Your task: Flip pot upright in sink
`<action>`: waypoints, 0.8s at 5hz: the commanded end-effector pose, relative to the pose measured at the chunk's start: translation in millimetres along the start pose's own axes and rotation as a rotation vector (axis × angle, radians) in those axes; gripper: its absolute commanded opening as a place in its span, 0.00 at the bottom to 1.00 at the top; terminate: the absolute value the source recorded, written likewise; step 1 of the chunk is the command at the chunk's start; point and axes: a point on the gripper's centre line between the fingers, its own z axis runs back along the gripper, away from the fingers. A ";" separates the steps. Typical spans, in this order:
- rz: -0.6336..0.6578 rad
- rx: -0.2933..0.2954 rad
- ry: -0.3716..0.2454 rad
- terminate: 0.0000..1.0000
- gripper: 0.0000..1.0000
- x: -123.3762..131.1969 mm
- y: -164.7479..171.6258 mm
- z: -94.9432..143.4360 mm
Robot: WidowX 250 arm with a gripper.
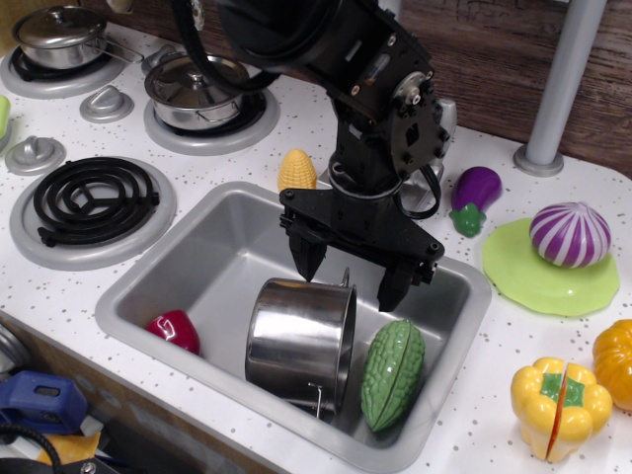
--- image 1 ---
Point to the purple toy eggplant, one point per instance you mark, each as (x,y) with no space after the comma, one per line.
(475,191)

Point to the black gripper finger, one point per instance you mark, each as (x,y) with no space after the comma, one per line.
(395,285)
(307,256)

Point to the red toy pepper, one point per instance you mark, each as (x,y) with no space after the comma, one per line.
(176,327)

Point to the purple striped toy onion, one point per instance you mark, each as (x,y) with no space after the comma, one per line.
(570,235)

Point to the steel pot with lid, back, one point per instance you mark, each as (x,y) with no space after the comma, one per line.
(68,37)

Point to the steel pot with lid, centre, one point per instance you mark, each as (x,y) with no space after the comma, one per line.
(184,98)

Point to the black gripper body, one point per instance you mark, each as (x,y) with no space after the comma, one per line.
(372,229)

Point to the steel pot with lid,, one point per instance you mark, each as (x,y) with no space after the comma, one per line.
(68,37)
(184,98)

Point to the light green plate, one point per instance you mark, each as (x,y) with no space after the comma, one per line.
(521,275)

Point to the grey stove knob front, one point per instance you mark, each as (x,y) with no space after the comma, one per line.
(35,156)

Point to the grey stove knob middle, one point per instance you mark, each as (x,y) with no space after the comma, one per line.
(106,106)

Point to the grey stove knob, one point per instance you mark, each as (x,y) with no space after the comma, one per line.
(35,156)
(106,106)
(161,55)

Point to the steel pot lying sideways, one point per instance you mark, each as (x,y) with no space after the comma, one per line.
(300,342)

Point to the black coil front burner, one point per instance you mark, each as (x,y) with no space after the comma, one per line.
(94,200)

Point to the yellow toy corn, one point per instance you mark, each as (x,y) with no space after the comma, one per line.
(296,171)

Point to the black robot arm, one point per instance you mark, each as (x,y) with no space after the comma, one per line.
(380,81)

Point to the blue tool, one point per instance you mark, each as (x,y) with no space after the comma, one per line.
(46,403)

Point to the green object left edge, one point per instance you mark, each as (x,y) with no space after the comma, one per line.
(5,125)

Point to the grey faucet pole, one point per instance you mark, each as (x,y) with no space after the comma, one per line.
(540,156)

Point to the yellow toy bell pepper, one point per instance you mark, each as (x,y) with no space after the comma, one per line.
(559,405)

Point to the green bitter gourd toy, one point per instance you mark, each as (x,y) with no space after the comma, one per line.
(391,374)

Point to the orange toy pumpkin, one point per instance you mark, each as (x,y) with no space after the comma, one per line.
(612,362)

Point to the grey stove knob back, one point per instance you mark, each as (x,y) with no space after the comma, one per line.
(161,55)

